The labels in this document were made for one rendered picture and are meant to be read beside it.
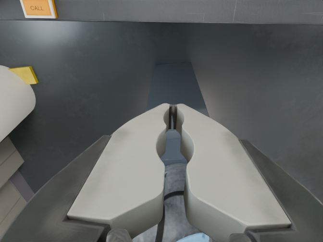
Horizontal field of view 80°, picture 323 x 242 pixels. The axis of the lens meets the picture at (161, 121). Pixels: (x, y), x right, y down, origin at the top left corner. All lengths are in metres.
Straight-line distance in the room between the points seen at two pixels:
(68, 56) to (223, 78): 1.07
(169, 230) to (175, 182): 0.13
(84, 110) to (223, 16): 1.40
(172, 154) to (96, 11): 0.41
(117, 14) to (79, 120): 1.40
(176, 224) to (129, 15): 0.43
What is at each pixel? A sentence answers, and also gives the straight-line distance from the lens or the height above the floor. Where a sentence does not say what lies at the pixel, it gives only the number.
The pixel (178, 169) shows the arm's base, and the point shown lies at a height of 0.93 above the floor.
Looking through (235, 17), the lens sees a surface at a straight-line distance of 0.39.
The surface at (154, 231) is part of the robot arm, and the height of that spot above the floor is 1.10.
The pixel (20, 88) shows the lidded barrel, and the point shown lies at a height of 0.10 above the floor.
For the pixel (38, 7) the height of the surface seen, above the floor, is 0.96.
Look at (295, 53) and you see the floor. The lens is 1.58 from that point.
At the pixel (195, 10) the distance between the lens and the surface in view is 0.37.
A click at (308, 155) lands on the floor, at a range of 2.15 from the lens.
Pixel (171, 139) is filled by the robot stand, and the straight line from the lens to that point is 0.65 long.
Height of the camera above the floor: 1.32
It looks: 58 degrees down
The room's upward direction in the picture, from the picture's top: 176 degrees counter-clockwise
